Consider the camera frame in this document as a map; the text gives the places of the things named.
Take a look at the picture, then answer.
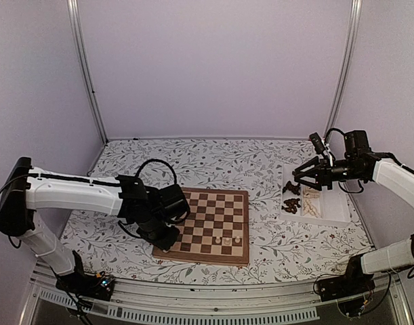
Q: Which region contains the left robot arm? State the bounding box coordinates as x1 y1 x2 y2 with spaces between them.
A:
0 157 190 294

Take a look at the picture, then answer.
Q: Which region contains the wooden chess board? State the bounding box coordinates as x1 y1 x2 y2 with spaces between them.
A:
152 188 249 267

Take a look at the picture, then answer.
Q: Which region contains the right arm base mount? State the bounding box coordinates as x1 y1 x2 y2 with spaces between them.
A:
312 274 375 318

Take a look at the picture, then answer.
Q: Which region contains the left aluminium frame post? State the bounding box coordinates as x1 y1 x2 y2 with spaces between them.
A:
67 0 108 145

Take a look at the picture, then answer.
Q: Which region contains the floral patterned table mat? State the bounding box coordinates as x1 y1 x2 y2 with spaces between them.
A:
61 139 372 285

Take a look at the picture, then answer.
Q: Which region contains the pile of dark chess pieces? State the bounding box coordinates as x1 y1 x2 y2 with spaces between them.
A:
281 181 301 215

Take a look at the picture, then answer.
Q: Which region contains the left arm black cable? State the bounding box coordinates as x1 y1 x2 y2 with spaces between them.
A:
135 158 179 187

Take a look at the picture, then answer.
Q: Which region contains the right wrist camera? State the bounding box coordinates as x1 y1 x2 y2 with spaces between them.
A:
309 132 333 159

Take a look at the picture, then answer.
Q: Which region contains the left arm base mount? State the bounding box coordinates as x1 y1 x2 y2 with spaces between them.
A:
56 272 115 301

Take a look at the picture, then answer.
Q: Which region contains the pile of light chess pieces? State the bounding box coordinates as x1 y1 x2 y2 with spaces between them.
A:
302 187 321 219

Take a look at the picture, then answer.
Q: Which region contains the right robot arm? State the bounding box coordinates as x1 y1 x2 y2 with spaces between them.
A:
292 130 414 295

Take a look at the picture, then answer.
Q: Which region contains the white plastic tray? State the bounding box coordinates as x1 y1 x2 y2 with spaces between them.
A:
280 164 351 228

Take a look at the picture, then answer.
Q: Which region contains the aluminium frame post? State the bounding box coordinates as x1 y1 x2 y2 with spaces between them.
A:
325 0 363 137
67 0 108 145

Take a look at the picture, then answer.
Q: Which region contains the front aluminium rail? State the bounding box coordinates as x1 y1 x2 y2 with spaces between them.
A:
20 263 414 324

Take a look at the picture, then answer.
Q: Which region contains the right aluminium frame post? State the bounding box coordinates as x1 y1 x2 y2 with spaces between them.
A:
325 0 363 137

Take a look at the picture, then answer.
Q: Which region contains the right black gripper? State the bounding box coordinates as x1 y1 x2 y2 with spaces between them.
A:
295 156 364 192

